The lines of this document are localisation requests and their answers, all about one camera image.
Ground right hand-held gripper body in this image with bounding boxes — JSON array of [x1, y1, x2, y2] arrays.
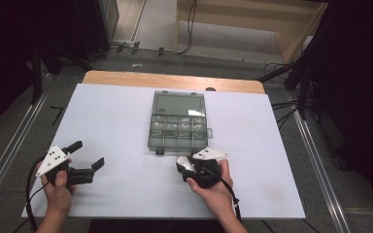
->
[[190, 147, 229, 188]]

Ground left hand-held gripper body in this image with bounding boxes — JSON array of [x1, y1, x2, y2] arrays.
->
[[35, 145, 95, 187]]

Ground small white plastic packet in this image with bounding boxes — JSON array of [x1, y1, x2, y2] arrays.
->
[[177, 154, 196, 173]]

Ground grey transparent compartment box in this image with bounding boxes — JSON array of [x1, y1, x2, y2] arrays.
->
[[147, 90, 214, 155]]

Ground person's right hand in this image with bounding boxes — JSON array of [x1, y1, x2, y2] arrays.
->
[[186, 159, 237, 221]]

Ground person's left hand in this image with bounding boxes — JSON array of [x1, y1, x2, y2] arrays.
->
[[41, 171, 78, 217]]

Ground group of small pale parts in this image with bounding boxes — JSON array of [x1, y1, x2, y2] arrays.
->
[[153, 116, 207, 137]]

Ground person's dark clothing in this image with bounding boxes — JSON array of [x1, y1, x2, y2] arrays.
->
[[88, 219, 220, 233]]

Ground black metal stand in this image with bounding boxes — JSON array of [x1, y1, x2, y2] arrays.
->
[[28, 38, 95, 105]]

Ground wooden board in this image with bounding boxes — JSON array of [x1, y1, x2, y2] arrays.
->
[[82, 70, 266, 95]]

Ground dark cabinet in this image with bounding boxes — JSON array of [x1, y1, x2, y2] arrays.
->
[[74, 0, 120, 60]]

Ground black tripod stand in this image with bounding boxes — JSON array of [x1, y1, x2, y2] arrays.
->
[[256, 48, 317, 121]]

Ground light wooden cabinet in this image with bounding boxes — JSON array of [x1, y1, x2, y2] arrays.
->
[[174, 0, 329, 64]]

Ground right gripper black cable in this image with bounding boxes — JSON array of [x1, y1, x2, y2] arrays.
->
[[203, 166, 243, 223]]

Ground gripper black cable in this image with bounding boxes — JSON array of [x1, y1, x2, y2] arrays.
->
[[24, 154, 50, 232], [203, 166, 243, 223]]

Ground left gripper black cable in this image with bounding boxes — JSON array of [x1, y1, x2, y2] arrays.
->
[[24, 154, 50, 232]]

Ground aluminium floor rail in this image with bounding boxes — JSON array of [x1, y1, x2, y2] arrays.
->
[[286, 91, 352, 233], [0, 72, 52, 217]]

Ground black floor cables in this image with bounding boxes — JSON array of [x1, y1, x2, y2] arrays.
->
[[263, 62, 302, 131]]

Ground black hanging cable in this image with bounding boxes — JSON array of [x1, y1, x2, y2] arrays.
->
[[178, 0, 198, 55]]

